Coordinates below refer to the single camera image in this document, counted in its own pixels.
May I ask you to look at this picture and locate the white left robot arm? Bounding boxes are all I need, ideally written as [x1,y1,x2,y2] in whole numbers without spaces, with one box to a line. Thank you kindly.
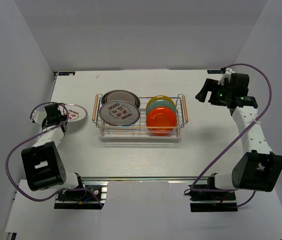
[21,103,87,200]

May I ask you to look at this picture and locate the metal wire dish rack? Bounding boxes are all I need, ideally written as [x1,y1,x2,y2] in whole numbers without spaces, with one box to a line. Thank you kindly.
[92,93,189,139]

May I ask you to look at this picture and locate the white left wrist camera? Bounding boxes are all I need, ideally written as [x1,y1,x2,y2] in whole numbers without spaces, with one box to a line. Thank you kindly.
[29,102,47,124]

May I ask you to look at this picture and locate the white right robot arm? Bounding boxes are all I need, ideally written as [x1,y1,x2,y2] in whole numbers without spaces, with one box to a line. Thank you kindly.
[196,73,282,200]

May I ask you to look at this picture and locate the white plate red characters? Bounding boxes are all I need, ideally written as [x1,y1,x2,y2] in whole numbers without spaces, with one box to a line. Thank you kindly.
[59,103,88,123]

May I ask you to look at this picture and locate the teal plate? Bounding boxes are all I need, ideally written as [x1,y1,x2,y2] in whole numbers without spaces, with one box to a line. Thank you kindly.
[146,99,177,115]

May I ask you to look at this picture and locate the green red rimmed plate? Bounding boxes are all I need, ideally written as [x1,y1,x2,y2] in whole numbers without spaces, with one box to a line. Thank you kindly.
[101,89,140,108]

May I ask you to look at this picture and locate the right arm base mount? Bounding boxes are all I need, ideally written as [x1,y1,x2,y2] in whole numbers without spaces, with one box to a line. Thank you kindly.
[184,187,238,213]

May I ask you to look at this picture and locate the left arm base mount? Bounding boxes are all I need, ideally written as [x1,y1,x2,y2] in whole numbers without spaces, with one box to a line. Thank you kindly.
[54,181,108,210]

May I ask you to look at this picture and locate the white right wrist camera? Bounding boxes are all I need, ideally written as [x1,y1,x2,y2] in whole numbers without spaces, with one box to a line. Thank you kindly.
[218,67,235,86]

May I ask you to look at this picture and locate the yellow plate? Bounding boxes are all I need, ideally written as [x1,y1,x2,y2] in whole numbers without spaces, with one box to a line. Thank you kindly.
[146,95,175,107]

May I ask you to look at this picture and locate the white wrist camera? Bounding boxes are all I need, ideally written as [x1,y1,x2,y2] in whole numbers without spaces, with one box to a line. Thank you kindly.
[218,67,235,86]
[29,102,47,124]

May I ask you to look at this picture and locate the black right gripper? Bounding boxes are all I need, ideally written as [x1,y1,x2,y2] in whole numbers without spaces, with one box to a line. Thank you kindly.
[195,78,233,107]

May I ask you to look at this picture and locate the white plate coloured circles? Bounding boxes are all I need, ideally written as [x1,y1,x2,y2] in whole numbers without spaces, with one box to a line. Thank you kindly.
[99,100,140,127]

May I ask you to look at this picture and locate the orange plate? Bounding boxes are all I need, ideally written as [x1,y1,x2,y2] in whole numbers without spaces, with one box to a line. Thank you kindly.
[146,106,177,136]

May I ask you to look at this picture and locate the right table label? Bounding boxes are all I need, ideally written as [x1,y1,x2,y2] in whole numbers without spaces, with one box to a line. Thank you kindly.
[207,69,223,75]

